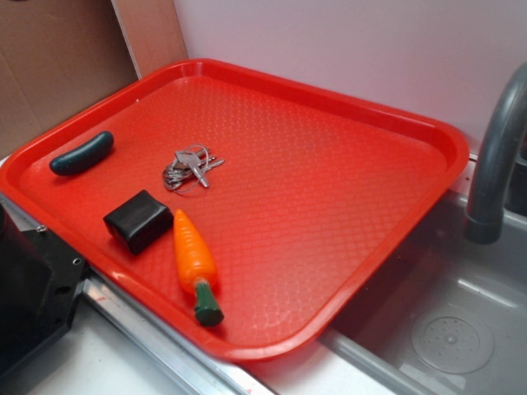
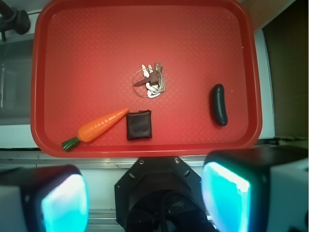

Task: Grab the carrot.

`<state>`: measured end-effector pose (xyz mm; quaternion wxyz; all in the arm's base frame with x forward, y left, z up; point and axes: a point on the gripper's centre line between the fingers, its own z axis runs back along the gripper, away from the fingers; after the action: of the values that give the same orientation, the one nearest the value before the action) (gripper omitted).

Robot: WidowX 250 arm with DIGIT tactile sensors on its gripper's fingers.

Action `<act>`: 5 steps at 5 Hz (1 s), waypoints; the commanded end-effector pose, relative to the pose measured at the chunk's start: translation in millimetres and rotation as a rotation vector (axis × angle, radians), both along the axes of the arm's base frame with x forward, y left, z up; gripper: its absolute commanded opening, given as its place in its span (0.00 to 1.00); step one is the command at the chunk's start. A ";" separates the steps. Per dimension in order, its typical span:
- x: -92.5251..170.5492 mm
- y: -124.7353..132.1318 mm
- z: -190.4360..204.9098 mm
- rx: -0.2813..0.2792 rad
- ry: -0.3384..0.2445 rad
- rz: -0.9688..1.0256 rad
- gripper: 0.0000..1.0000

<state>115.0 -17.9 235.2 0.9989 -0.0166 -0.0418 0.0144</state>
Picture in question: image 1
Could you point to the orange toy carrot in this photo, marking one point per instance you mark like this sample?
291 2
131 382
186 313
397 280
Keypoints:
196 269

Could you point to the red plastic tray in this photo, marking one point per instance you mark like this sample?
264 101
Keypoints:
316 191

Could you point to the silver key bunch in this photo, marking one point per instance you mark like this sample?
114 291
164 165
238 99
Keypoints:
189 169

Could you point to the black rectangular block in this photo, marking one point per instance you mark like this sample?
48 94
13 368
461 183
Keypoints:
138 222

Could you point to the dark green toy cucumber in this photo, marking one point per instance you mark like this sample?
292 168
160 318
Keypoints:
83 157

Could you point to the grey plastic sink basin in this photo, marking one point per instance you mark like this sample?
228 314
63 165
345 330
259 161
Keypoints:
441 316

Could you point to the brown cardboard panel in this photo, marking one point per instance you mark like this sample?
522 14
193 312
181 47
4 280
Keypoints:
60 57

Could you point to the grey faucet spout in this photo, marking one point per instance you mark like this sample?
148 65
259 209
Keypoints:
499 179

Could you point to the aluminium frame rail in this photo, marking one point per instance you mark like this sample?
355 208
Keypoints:
117 347

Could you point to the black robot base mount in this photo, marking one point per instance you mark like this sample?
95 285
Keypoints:
41 279

